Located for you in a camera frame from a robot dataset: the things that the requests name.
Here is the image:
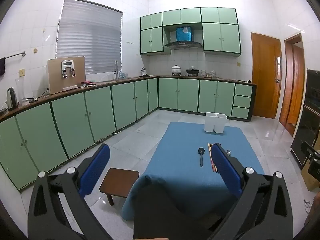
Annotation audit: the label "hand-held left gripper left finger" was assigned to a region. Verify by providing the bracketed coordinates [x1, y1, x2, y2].
[27, 144, 112, 240]

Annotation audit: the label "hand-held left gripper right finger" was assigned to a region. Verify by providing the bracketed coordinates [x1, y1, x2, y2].
[207, 144, 293, 240]

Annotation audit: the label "wooden chopstick with red end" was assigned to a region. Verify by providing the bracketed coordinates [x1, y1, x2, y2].
[210, 144, 218, 173]
[207, 143, 215, 173]

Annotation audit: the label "white plastic utensil holder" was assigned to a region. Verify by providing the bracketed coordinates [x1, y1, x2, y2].
[204, 112, 227, 134]

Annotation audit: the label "cardboard box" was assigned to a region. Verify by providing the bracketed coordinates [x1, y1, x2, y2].
[300, 165, 320, 192]

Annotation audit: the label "small brown wooden stool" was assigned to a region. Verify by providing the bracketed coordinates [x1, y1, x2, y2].
[99, 168, 140, 206]

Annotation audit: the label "black glass front appliance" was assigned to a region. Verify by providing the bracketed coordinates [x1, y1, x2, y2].
[290, 69, 320, 170]

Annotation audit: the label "blue tablecloth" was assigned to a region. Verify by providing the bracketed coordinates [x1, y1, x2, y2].
[121, 122, 265, 220]

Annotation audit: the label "green base cabinets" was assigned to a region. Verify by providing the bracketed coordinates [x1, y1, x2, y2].
[0, 76, 257, 190]

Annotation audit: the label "open wooden door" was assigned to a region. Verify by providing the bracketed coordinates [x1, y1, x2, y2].
[279, 33, 306, 137]

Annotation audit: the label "wood panel water dispenser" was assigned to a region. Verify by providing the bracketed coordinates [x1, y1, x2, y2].
[47, 56, 86, 95]

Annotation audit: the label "black wok with lid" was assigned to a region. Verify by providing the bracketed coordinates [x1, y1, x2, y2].
[186, 66, 200, 77]

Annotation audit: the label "steel electric kettle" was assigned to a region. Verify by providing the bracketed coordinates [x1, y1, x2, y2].
[6, 87, 19, 110]

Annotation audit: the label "grey window blind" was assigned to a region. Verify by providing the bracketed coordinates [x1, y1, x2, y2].
[56, 0, 123, 77]

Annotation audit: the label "black range hood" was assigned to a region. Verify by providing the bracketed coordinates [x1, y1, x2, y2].
[164, 26, 203, 50]

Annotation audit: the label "green wall cabinets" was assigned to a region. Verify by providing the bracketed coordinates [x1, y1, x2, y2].
[140, 7, 242, 58]

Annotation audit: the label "metal towel rail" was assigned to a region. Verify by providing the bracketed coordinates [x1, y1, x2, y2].
[0, 51, 27, 60]

